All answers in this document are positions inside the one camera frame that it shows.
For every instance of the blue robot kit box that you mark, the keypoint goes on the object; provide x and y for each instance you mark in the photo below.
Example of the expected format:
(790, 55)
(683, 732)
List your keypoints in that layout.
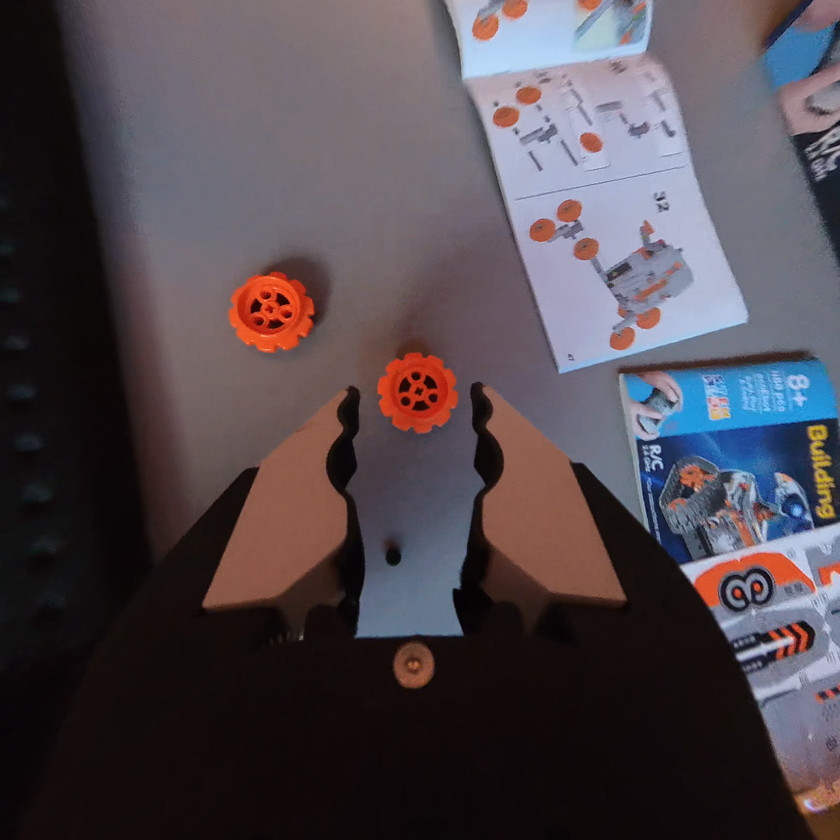
(814, 98)

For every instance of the white open instruction booklet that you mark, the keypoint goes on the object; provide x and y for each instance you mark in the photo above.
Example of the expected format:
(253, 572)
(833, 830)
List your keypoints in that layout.
(590, 164)

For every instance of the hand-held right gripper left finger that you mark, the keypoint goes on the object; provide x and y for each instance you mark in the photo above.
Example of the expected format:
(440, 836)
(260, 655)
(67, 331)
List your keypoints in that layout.
(282, 525)

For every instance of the blue kit manual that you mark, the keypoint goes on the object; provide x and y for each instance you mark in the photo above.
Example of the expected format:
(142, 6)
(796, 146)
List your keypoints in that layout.
(722, 426)

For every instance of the orange gear wheel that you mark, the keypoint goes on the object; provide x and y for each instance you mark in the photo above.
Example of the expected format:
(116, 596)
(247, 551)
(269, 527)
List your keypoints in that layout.
(246, 328)

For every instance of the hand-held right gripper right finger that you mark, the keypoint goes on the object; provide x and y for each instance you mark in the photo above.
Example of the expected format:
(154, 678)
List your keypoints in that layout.
(544, 525)

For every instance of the orange round wheel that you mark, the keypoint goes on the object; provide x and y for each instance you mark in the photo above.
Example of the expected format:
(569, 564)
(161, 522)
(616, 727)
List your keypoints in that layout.
(394, 384)

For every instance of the grey desk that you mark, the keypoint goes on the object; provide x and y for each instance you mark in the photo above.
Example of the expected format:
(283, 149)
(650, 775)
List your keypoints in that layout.
(295, 164)

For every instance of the grey orange sticker sheet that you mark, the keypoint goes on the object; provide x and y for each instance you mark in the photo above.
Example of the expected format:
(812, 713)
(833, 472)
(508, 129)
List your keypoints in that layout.
(787, 656)

